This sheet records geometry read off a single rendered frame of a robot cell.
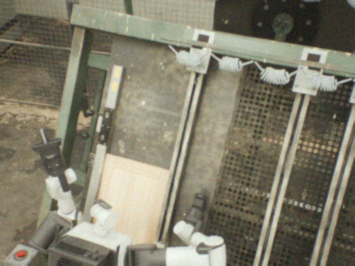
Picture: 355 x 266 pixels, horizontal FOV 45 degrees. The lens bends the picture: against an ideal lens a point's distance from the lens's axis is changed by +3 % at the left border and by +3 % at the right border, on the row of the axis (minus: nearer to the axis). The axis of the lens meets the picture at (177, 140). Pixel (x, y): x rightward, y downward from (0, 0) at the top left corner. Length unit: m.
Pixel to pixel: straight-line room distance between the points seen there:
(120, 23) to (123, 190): 0.85
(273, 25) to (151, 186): 1.10
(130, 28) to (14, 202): 2.29
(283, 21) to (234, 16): 0.28
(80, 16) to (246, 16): 0.91
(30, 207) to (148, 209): 1.87
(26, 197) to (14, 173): 0.36
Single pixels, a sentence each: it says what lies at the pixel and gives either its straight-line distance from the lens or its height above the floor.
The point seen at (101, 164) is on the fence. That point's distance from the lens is 2.27.
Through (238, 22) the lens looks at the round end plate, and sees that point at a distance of 2.54.
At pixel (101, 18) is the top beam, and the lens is 2.24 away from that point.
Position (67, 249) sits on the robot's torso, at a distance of 1.72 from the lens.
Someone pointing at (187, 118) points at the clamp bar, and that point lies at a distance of 2.07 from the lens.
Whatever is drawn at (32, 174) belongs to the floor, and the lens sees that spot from 4.25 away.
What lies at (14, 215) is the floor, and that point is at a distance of 3.91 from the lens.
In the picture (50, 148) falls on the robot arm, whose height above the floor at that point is 1.57.
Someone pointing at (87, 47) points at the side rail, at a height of 1.73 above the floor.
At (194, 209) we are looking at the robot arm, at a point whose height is 1.29.
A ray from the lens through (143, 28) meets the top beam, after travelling 2.15.
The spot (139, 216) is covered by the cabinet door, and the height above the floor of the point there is 1.07.
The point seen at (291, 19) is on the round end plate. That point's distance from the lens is 2.45.
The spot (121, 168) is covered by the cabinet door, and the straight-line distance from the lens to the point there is 2.25.
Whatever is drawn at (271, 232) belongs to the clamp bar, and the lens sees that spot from 2.06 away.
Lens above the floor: 2.73
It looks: 37 degrees down
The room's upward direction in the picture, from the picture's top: 3 degrees clockwise
